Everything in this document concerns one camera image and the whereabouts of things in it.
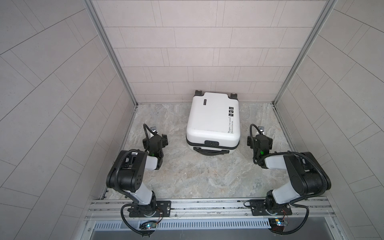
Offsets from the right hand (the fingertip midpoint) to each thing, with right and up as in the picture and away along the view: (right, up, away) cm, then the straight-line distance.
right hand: (257, 135), depth 94 cm
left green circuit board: (-60, -35, -30) cm, 75 cm away
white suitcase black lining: (-30, +7, -16) cm, 34 cm away
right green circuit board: (-1, -37, -27) cm, 46 cm away
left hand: (-64, +2, -1) cm, 64 cm away
